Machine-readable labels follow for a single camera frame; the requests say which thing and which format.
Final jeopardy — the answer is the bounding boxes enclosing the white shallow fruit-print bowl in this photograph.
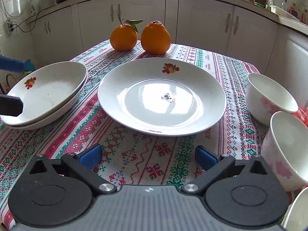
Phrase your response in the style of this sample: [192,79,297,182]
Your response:
[1,62,87,126]

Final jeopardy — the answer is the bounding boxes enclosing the large white fruit-print plate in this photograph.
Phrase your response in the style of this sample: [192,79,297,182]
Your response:
[98,57,227,137]

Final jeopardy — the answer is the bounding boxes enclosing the white kitchen cabinets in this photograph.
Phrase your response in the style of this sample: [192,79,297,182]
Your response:
[31,0,307,106]

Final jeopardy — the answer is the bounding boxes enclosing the patterned cross-stitch tablecloth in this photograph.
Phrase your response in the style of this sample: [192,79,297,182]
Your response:
[1,41,269,228]

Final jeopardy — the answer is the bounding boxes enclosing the white pink-flower rice bowl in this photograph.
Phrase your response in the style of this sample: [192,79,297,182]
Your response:
[245,73,299,126]

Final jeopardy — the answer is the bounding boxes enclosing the red cardboard box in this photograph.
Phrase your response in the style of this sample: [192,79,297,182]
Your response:
[293,106,308,127]

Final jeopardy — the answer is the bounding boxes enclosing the orange with green leaf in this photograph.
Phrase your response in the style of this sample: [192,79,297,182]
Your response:
[110,14,143,52]

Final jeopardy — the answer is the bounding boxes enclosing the orange without leaf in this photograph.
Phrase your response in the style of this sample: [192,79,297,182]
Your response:
[141,20,171,55]

